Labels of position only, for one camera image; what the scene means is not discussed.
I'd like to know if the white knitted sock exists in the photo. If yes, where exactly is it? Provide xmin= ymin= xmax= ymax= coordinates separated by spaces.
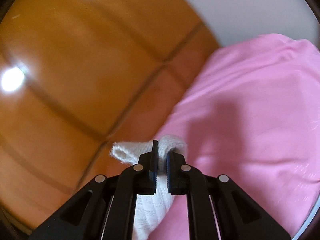
xmin=110 ymin=135 xmax=187 ymax=239

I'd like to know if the pink bed cover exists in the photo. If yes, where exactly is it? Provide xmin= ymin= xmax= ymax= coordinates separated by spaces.
xmin=157 ymin=34 xmax=319 ymax=236

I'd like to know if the wooden wardrobe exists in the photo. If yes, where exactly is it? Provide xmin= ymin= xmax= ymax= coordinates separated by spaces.
xmin=1 ymin=0 xmax=219 ymax=233

